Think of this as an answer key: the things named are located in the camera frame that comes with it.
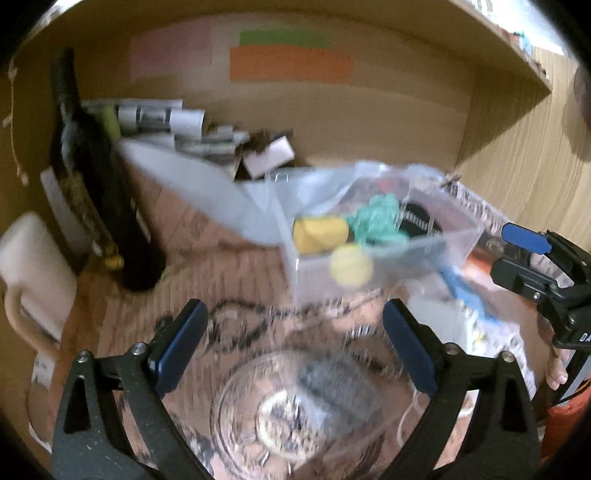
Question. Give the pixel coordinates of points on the black comb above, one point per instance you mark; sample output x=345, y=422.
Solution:
x=418, y=219

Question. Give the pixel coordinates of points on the blue soft cloth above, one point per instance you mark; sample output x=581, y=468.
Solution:
x=466, y=290

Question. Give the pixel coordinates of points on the wooden shelf board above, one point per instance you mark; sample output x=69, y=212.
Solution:
x=489, y=41

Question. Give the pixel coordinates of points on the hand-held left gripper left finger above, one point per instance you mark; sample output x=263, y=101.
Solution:
x=182, y=341

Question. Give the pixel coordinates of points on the small white box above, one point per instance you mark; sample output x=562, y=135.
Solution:
x=268, y=157

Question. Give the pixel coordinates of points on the green paper strip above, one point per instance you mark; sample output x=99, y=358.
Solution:
x=284, y=38

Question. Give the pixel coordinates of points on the dark wine bottle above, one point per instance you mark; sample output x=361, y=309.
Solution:
x=106, y=198

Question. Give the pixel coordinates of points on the clear glass bowl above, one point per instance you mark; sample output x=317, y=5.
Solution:
x=323, y=415

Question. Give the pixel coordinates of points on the orange paper sheet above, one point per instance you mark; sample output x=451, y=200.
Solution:
x=291, y=64

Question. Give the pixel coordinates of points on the yellow sponge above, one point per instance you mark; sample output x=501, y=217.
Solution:
x=318, y=235

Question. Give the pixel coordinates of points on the pile of rolled papers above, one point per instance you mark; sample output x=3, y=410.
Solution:
x=152, y=120

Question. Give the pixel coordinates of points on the clear plastic box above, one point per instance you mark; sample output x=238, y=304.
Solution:
x=369, y=258

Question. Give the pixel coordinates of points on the orange container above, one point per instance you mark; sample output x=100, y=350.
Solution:
x=570, y=429

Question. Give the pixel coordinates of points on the pink paper sheet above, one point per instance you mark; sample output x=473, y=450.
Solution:
x=171, y=50

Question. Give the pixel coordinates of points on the white mug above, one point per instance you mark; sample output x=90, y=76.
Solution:
x=32, y=277

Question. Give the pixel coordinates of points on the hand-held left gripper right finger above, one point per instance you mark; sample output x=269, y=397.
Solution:
x=411, y=346

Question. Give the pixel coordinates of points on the translucent plastic box lid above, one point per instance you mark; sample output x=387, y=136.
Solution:
x=198, y=184

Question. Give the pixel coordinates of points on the teal knitted yarn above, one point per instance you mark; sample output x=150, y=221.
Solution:
x=378, y=221

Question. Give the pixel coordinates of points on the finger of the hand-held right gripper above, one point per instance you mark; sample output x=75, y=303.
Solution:
x=517, y=277
x=526, y=239

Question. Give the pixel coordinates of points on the person's right hand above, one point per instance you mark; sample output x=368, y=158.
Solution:
x=557, y=369

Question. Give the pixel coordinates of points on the yellow soft ball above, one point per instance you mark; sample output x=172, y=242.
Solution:
x=352, y=266

